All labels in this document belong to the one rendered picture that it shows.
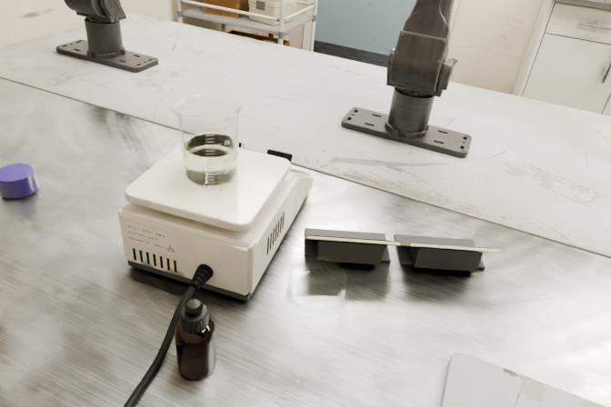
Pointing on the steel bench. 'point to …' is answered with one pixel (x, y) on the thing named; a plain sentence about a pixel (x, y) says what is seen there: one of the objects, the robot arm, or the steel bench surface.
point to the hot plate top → (188, 195)
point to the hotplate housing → (212, 243)
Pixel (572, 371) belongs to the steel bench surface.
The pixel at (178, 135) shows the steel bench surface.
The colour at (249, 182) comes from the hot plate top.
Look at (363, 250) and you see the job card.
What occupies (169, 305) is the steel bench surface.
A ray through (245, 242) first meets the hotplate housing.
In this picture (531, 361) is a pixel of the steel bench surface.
